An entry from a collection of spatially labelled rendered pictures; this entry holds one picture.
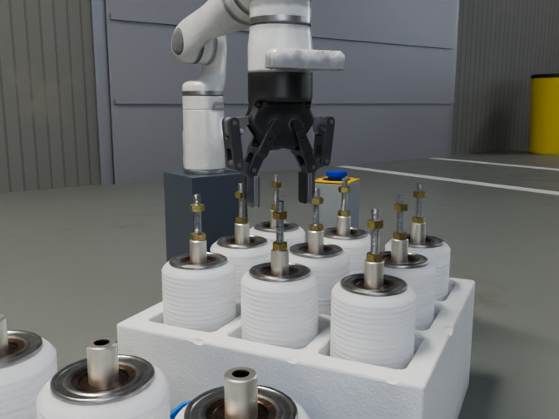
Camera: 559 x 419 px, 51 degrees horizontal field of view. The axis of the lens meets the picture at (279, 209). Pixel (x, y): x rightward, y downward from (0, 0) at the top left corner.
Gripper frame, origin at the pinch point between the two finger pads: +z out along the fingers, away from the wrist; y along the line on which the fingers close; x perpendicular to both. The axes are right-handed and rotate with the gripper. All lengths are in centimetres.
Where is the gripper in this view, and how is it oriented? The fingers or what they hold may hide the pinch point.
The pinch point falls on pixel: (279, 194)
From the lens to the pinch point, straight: 69.6
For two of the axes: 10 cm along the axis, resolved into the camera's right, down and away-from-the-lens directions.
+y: -9.0, 0.8, -4.4
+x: 4.4, 1.7, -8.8
